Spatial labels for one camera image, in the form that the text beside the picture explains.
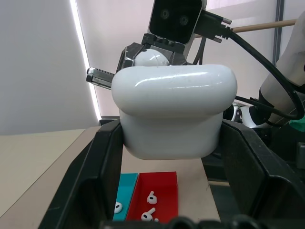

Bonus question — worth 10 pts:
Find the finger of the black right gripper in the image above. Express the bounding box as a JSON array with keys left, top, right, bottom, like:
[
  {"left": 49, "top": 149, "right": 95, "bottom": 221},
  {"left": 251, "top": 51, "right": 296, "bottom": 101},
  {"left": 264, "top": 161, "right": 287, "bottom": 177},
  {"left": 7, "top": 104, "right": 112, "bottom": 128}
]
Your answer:
[
  {"left": 118, "top": 42, "right": 147, "bottom": 72},
  {"left": 166, "top": 51, "right": 192, "bottom": 66}
]

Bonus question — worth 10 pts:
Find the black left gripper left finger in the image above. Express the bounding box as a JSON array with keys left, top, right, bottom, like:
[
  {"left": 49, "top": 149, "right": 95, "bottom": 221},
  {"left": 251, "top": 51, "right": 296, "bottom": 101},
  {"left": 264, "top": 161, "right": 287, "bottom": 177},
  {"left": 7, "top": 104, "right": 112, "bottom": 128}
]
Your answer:
[{"left": 45, "top": 118, "right": 125, "bottom": 229}]

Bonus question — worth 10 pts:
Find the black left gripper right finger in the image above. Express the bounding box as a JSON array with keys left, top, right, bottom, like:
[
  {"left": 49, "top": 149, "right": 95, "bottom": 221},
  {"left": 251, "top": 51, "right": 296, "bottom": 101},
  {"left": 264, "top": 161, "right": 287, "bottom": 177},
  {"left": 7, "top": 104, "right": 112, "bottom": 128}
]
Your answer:
[{"left": 221, "top": 120, "right": 305, "bottom": 229}]

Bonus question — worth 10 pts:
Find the white earbud charging case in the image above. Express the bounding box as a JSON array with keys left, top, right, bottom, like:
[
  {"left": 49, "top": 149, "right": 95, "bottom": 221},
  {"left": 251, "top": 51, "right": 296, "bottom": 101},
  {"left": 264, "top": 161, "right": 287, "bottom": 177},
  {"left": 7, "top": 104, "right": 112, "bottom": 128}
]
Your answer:
[{"left": 111, "top": 63, "right": 238, "bottom": 161}]

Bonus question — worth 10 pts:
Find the teal plastic tray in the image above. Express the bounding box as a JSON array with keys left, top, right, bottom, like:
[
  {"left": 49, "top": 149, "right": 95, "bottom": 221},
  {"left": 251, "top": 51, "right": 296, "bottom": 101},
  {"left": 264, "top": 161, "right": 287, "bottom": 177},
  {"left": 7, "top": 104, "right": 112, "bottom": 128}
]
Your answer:
[{"left": 112, "top": 173, "right": 140, "bottom": 221}]

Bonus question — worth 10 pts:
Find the green cloth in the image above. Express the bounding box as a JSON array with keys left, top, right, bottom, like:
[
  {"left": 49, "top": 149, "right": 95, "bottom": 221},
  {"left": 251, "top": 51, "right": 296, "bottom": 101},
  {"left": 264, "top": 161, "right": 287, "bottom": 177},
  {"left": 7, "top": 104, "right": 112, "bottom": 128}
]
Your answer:
[{"left": 287, "top": 118, "right": 305, "bottom": 133}]

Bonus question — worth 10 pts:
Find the black and white rounded housing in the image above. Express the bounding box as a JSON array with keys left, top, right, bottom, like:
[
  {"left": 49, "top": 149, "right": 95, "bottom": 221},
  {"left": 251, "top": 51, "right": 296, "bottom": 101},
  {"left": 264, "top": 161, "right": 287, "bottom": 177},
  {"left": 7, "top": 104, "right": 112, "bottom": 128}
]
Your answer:
[{"left": 231, "top": 102, "right": 263, "bottom": 129}]

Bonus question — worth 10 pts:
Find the red plastic tray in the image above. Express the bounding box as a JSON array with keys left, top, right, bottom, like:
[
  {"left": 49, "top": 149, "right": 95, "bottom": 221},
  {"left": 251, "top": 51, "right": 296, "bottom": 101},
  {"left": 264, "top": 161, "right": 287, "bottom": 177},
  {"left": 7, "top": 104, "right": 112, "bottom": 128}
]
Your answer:
[{"left": 125, "top": 171, "right": 180, "bottom": 224}]

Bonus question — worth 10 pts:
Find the wooden dowel rod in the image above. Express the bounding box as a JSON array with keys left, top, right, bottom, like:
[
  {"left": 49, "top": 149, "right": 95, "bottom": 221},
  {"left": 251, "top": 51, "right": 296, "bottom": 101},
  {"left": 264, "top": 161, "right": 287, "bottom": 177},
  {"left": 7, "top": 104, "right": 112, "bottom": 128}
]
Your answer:
[{"left": 231, "top": 19, "right": 298, "bottom": 33}]

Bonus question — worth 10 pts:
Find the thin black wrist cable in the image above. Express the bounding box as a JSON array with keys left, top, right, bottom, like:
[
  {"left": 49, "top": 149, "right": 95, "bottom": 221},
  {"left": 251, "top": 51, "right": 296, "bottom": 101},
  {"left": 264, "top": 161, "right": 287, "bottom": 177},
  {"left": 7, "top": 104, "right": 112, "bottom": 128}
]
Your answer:
[{"left": 196, "top": 35, "right": 206, "bottom": 66}]

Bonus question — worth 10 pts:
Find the thick black camera cable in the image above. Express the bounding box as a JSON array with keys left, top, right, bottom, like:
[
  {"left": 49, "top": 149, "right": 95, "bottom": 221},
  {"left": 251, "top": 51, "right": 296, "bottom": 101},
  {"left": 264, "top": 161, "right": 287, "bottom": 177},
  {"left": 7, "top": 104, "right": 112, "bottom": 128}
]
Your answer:
[{"left": 194, "top": 9, "right": 302, "bottom": 120}]

